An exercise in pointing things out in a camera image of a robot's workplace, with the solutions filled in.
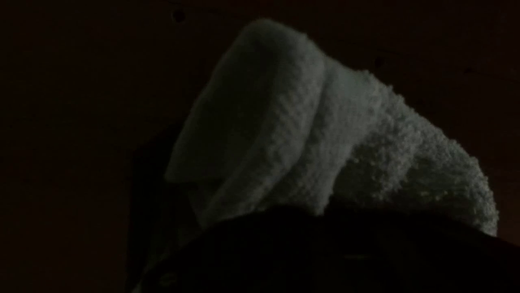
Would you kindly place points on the white towel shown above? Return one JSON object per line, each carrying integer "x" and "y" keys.
{"x": 279, "y": 123}

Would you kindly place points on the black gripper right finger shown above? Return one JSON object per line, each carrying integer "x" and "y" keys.
{"x": 392, "y": 253}

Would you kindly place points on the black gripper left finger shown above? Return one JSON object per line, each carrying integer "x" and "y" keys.
{"x": 279, "y": 252}

